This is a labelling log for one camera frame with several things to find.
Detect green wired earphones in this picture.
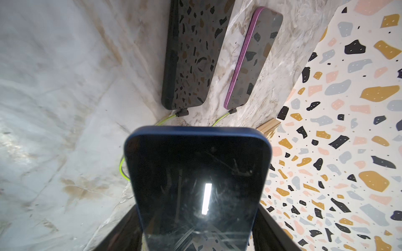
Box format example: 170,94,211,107
212,108,237,127
119,108,189,181

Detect wooden chessboard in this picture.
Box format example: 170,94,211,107
257,118,281,140

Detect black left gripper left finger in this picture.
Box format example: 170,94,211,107
94,205,143,251

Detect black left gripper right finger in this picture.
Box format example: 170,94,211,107
252,204,300,251

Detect black smartphone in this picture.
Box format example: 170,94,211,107
130,127,272,251
161,0,234,110
224,7,283,110

